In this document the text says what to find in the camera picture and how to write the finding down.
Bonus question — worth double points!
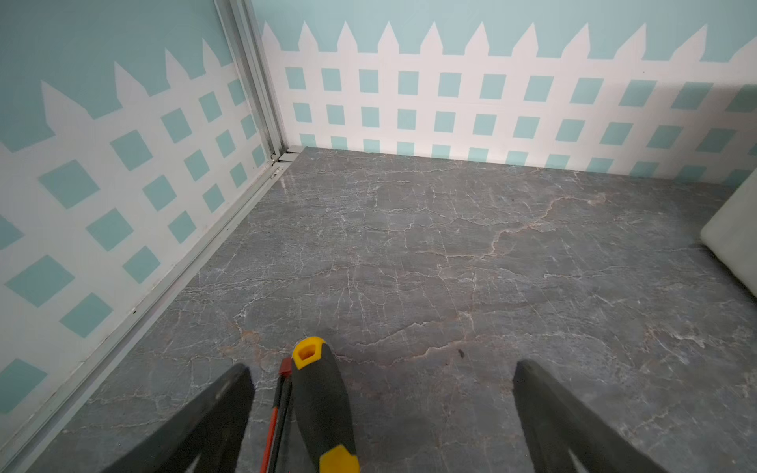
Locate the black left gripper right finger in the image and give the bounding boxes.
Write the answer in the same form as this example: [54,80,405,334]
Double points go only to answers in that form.
[513,359,664,472]

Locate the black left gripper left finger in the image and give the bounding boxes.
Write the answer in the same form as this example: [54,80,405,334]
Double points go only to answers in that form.
[106,364,255,472]

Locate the red thin tool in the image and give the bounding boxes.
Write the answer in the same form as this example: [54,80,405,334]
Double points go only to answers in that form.
[260,357,292,473]

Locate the yellow black screwdriver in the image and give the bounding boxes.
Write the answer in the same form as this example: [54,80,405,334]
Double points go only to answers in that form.
[292,336,361,473]

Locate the white storage box base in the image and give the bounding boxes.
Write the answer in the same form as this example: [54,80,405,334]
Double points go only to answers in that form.
[700,171,757,296]

